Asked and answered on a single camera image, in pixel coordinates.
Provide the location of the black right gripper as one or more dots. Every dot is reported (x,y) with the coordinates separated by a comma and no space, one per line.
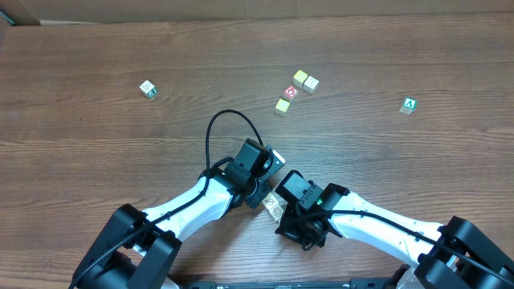
(287,225)

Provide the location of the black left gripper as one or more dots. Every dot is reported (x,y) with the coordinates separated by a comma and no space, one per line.
(259,197)

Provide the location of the white red-sided block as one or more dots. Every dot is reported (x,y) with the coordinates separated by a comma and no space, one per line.
(276,212)

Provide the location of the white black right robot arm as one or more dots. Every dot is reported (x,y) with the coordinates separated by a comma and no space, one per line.
(455,255)

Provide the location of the red letter block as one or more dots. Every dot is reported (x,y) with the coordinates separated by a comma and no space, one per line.
(290,93)

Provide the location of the white block top right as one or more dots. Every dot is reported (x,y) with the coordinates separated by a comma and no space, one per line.
(310,84)

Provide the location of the yellow block top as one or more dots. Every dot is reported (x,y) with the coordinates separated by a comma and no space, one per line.
(299,78)

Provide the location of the green V block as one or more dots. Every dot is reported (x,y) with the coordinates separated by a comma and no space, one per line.
(408,106)

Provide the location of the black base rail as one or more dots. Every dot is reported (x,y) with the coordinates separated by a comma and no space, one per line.
(356,283)

